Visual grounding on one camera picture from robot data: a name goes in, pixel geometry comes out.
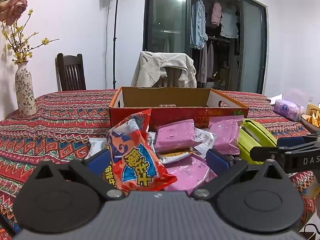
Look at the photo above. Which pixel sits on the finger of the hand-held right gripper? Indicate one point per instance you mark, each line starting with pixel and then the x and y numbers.
pixel 290 141
pixel 265 153

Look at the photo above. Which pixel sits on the grey hanging clothes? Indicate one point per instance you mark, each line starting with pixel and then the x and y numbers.
pixel 207 62

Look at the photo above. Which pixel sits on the beige jacket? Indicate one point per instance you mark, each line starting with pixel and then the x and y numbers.
pixel 150 67

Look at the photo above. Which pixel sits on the pale pink plastic bag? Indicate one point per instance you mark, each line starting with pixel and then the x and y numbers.
pixel 298 95

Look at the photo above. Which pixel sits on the bowl of chips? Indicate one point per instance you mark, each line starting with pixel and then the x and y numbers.
pixel 311 122

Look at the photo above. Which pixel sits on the studio light on stand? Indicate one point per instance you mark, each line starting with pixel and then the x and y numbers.
pixel 115 30

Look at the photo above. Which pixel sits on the yellow flower branches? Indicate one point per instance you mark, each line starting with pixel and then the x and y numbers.
pixel 21 47

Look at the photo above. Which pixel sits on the pink artificial flowers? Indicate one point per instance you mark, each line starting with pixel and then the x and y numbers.
pixel 13 7

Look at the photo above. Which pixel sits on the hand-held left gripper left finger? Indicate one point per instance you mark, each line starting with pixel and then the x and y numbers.
pixel 98 160

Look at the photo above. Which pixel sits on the dark wooden chair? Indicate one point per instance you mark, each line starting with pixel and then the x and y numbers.
pixel 172 76
pixel 71 72

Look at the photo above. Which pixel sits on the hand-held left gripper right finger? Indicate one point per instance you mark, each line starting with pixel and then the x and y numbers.
pixel 217 160

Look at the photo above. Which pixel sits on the orange red cardboard box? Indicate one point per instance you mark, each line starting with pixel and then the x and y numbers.
pixel 165 97

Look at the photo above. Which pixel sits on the yellow cup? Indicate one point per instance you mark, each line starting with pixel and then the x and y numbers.
pixel 313 108

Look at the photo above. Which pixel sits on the light blue hanging shirt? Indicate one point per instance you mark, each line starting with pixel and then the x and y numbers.
pixel 198 25

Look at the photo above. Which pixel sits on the lime green snack pack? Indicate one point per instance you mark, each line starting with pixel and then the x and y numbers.
pixel 252 135

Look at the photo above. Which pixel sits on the purple tissue pack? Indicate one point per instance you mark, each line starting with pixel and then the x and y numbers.
pixel 287 110

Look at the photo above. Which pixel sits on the yellow striped snack packet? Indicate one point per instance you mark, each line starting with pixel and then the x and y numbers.
pixel 175 156

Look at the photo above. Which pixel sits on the dark framed glass sliding door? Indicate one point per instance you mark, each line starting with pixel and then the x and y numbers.
pixel 170 17

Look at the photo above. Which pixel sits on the pink hanging garment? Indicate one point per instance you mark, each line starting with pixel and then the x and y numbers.
pixel 216 13

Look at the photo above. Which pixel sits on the floral ceramic vase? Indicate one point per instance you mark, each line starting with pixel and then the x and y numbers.
pixel 25 92

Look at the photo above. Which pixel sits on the white paper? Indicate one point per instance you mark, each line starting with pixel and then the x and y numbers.
pixel 275 98

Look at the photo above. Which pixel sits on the pink snack packet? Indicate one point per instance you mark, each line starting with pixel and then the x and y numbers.
pixel 185 175
pixel 175 135
pixel 225 135

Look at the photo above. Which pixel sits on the white hanging shirt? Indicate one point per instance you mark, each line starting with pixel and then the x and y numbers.
pixel 229 22

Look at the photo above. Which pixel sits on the black stand leg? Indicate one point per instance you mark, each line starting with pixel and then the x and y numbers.
pixel 6 223

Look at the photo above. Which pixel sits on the red snack bag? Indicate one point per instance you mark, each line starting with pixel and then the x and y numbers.
pixel 135 155

